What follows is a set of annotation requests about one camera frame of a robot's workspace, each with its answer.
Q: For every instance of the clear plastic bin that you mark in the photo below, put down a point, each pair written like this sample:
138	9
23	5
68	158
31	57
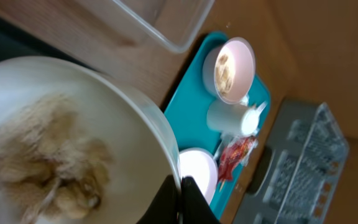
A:
174	24

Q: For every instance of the red snack wrapper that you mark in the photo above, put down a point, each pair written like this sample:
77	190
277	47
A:
235	153

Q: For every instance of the pink bowl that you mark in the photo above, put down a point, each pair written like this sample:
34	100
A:
244	60

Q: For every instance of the grey dishwasher rack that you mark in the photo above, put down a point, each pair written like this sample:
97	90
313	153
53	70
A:
301	164

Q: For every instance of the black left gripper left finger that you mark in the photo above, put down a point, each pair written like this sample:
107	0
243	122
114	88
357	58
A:
164	206

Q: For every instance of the teal plastic tray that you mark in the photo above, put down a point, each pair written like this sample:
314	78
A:
186	112

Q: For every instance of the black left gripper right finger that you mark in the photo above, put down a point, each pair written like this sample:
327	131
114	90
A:
195	208

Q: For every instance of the rice and peanut leftovers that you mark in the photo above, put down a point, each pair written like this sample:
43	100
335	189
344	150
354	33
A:
49	166

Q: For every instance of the pink plate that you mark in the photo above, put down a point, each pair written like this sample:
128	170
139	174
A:
199	164

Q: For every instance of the white bowl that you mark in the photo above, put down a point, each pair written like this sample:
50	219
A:
139	138

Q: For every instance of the white upturned cup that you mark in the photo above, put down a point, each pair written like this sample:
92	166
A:
228	118

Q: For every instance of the crumpled white napkin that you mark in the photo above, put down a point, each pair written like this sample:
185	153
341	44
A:
261	107

